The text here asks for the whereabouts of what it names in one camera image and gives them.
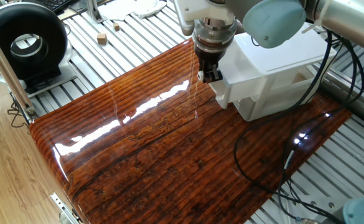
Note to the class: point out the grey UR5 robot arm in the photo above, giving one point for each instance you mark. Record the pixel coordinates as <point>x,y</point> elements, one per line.
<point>272,20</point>

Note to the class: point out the metal table edge bracket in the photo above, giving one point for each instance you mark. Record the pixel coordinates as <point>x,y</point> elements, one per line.
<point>65,208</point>

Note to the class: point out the white cloth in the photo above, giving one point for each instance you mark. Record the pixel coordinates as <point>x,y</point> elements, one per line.
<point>122,7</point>

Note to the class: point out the slanted aluminium frame post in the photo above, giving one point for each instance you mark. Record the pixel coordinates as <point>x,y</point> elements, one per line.
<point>1,65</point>

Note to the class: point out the black keyboard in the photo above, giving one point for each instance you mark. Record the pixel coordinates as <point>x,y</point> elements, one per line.
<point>55,3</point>

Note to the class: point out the small aluminium upright bracket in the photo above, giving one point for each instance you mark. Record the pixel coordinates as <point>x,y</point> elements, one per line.
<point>93,11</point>

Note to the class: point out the white printed wrist mount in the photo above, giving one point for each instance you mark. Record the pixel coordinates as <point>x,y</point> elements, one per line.
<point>197,9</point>

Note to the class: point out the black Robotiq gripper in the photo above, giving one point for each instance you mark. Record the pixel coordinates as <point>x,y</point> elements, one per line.
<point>211,55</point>

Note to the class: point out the white drawer with white knob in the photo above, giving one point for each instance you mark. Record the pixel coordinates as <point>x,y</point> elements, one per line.
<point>244,76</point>

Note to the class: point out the small wooden cube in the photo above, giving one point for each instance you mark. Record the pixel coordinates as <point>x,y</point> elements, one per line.
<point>116,26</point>
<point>101,39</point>

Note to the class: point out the white plastic drawer cabinet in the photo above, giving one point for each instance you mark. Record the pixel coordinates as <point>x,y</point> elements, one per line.
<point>287,62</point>

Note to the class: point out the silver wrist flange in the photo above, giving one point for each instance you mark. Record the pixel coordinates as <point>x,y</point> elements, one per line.
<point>214,35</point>

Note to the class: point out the glossy wood grain mat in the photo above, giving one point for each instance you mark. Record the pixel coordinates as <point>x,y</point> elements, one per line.
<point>169,155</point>

